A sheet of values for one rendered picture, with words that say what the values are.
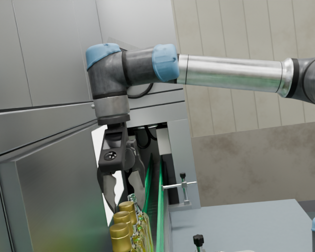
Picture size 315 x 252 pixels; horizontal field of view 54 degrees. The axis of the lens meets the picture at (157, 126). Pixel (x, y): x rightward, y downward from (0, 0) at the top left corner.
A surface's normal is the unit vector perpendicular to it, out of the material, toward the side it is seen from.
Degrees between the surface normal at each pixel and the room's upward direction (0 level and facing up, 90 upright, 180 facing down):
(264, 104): 90
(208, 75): 112
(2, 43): 90
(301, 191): 90
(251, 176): 90
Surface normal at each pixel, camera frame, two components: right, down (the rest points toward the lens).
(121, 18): -0.02, 0.11
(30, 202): 0.99, -0.15
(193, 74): -0.13, 0.48
